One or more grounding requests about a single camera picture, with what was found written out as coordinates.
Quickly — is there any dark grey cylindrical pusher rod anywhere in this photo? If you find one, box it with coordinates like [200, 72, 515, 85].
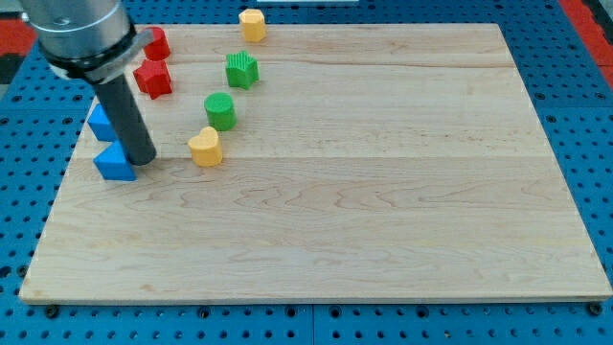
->
[93, 74, 156, 166]

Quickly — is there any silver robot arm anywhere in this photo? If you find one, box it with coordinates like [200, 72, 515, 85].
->
[19, 0, 156, 166]

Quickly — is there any red star block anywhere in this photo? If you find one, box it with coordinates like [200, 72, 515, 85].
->
[133, 59, 172, 100]

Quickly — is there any green star block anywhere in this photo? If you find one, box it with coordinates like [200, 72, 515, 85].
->
[225, 51, 260, 90]

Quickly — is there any blue cube block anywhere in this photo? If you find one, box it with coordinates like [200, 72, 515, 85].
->
[87, 103, 117, 142]

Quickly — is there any blue triangle block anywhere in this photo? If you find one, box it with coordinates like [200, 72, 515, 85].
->
[93, 141, 137, 181]

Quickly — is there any red round block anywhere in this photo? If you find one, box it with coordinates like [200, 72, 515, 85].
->
[144, 27, 170, 61]

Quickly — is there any yellow heart block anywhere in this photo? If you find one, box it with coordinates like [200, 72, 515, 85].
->
[188, 126, 223, 167]

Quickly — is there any green cylinder block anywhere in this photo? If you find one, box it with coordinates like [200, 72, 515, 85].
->
[204, 92, 237, 131]

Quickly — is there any yellow hexagon block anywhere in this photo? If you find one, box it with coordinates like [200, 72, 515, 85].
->
[238, 9, 266, 42]

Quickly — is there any wooden board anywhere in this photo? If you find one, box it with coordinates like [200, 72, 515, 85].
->
[19, 24, 612, 306]

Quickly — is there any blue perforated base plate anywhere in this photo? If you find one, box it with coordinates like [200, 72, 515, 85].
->
[1, 1, 612, 344]

